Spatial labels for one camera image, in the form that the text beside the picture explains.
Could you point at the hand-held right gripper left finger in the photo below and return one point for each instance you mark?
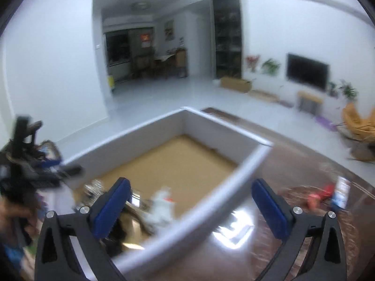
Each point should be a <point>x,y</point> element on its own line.
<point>112,207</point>

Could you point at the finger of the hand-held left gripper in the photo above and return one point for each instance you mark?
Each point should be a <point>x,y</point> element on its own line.
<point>26,134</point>
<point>64,171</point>

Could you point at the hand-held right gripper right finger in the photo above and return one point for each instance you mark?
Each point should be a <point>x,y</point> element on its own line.
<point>269,207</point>

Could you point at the brown hair claw clip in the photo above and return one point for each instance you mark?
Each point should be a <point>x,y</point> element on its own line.
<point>49,147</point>

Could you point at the white knit glove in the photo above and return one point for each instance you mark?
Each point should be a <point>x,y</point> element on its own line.
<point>161,210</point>

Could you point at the large pale storage box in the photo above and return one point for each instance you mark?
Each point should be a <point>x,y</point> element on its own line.
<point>146,128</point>

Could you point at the brown patterned glass desktop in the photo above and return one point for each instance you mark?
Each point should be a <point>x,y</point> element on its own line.
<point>211,257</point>

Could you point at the person's left hand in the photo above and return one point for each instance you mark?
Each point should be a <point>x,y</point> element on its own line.
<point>14,213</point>

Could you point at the red paper packet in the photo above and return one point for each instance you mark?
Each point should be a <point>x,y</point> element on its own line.
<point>320,194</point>

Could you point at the blue and white carton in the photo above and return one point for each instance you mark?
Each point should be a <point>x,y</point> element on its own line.
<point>341,191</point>

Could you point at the patterned clothing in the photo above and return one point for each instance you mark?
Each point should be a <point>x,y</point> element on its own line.
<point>11,254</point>

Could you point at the yellow bin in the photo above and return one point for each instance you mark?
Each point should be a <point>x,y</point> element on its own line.
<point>111,82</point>

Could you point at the purple floor mat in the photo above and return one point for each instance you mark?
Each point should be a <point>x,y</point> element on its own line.
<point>325,123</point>

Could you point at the tan floor mat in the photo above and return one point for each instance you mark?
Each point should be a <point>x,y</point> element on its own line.
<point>263,96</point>

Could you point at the wooden bench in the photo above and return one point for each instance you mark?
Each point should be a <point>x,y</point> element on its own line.
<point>310,96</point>

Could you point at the yellow lounge chair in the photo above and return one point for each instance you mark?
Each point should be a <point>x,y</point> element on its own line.
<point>359,123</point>

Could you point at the cardboard box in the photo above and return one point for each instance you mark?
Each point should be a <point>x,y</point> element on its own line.
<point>235,84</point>

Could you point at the small green potted plant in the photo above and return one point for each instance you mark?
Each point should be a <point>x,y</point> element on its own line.
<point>332,88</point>

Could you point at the bushy green potted plant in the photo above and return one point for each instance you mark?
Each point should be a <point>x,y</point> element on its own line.
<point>271,66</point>

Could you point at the black television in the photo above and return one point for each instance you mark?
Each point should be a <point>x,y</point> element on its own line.
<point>307,71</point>

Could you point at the large leafy potted plant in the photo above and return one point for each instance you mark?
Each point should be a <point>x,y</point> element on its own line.
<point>348,89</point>

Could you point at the red flowers in vase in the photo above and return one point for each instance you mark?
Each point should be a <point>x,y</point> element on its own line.
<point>252,61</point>

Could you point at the wooden dining table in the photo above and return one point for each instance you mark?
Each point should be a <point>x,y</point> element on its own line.
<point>171,61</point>

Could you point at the dark glass display cabinet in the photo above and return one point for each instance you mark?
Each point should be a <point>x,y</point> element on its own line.
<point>228,35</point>

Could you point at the red wall calendar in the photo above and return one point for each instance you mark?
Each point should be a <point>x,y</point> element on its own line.
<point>145,39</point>

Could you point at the framed wall painting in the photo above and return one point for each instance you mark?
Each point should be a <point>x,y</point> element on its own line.
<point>169,30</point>

